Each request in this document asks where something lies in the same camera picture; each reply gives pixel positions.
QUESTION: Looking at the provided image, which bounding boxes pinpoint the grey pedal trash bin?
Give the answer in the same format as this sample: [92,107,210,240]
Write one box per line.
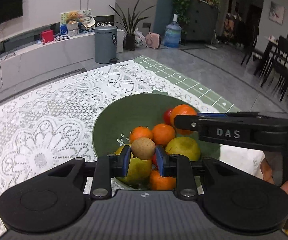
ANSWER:
[95,26,118,64]

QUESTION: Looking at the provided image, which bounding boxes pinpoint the red box on console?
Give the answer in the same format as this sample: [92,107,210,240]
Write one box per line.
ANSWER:
[41,30,54,44]

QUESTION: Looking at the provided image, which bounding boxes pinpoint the dark cabinet with plants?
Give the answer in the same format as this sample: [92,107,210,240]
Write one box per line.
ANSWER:
[172,0,220,44]

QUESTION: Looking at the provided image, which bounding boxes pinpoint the tangerine in bowl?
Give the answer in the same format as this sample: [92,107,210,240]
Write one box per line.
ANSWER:
[152,124,175,146]
[129,126,153,143]

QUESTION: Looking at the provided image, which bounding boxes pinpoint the yellow apple in bowl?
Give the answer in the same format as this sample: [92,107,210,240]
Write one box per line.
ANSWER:
[165,137,201,161]

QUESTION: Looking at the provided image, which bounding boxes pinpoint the green colander bowl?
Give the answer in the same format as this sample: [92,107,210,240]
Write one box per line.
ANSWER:
[91,93,222,190]

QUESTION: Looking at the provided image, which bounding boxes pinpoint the brown kiwi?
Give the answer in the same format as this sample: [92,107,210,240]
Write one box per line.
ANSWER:
[131,137,155,160]

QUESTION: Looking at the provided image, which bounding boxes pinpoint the black dining chairs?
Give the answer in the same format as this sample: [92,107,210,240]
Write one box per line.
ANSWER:
[242,25,288,100]

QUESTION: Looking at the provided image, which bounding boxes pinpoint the teddy bear toy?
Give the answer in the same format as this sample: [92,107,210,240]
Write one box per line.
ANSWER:
[66,11,79,24]

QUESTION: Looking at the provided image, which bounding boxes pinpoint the white lace tablecloth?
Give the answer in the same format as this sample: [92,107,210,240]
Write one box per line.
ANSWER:
[0,59,265,240]

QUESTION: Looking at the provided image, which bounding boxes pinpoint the white marble tv console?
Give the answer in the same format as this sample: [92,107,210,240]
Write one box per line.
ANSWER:
[0,15,125,100]

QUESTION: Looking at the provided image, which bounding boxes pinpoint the white plastic bag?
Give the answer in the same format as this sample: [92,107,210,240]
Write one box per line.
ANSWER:
[134,28,147,48]

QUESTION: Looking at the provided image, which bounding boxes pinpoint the pink small heater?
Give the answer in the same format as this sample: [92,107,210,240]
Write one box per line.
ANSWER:
[146,33,161,49]

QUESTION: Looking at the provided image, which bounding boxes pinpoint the potted plant by bin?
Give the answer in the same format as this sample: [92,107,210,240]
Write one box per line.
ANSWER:
[109,0,154,51]

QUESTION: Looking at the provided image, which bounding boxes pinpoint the yellow-green pear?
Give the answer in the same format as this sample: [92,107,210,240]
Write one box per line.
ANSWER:
[117,152,152,186]

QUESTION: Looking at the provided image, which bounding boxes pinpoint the red tomato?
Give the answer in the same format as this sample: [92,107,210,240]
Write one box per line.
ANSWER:
[152,154,158,167]
[163,108,173,126]

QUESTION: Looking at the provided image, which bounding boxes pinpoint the large orange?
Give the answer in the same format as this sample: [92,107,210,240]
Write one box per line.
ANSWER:
[169,104,198,136]

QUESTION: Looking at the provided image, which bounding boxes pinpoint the blue water jug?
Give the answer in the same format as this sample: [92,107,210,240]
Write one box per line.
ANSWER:
[164,14,181,48]

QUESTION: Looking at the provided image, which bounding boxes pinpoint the small tangerine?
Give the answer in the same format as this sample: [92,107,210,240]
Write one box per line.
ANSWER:
[149,170,176,191]

